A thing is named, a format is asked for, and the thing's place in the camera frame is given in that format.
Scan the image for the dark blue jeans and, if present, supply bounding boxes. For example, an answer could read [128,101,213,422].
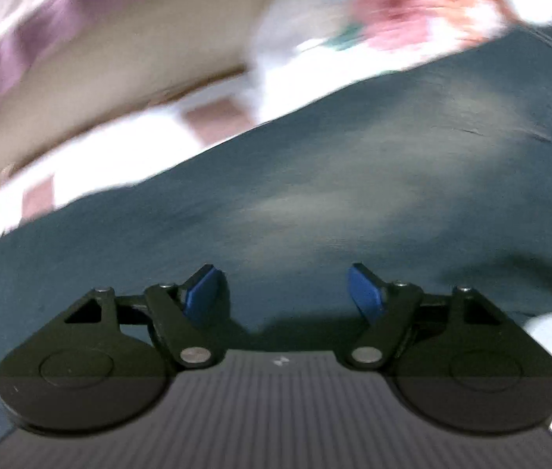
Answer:
[0,10,552,455]

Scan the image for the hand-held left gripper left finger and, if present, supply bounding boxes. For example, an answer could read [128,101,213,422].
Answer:
[63,264,228,369]

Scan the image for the checkered dog-print rug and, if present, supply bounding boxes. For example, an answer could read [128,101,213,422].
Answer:
[0,71,552,450]

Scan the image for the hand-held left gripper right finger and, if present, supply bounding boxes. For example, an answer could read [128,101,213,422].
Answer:
[346,263,504,369]

